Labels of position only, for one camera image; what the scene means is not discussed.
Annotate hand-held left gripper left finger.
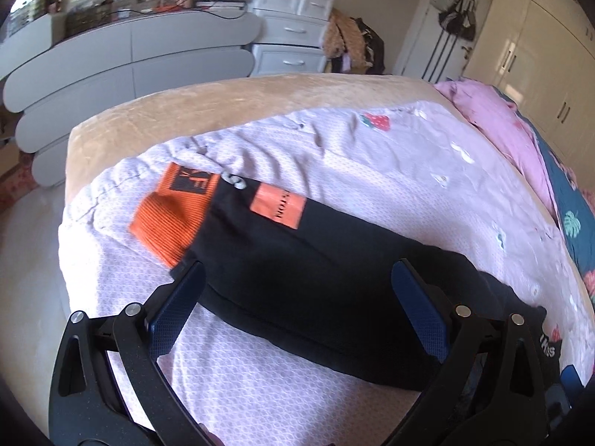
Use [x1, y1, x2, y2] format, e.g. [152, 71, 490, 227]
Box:
[48, 260, 220, 446]

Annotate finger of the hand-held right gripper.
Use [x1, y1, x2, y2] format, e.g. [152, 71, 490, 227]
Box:
[560, 365, 586, 399]

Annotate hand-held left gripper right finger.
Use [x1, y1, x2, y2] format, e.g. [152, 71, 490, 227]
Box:
[385, 259, 550, 446]

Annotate black pants with orange cuff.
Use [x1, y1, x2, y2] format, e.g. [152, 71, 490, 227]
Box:
[129, 162, 565, 395]

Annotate blue floral quilt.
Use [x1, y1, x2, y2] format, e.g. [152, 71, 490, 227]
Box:
[499, 93, 595, 299]

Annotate purple strawberry print blanket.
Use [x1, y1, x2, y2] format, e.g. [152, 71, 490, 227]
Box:
[58, 100, 583, 446]

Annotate red patterned rug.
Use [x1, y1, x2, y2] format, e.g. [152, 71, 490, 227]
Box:
[0, 157, 40, 212]

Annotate pink duvet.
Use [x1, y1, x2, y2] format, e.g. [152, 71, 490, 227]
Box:
[432, 79, 559, 217]

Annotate beige bed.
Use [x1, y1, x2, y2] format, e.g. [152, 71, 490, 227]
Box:
[65, 72, 463, 207]

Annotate grey curved dresser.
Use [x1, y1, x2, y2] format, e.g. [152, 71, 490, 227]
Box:
[0, 8, 262, 189]

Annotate dark garment pile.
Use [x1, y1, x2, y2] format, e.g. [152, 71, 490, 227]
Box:
[352, 17, 386, 75]

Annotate white door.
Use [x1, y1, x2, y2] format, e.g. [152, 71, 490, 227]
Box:
[394, 0, 499, 83]

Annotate brown fuzzy garment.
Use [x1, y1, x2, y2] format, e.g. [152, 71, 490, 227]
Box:
[322, 9, 369, 71]

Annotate cream wardrobe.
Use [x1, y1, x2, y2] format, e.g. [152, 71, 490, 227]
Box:
[459, 0, 595, 161]

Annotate dark hanging bags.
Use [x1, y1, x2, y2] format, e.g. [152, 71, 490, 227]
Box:
[430, 0, 477, 43]

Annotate wicker basket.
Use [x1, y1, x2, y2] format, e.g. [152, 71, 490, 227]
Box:
[64, 0, 115, 39]

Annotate white plastic drawer cabinet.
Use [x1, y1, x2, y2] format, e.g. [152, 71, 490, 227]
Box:
[238, 0, 336, 78]

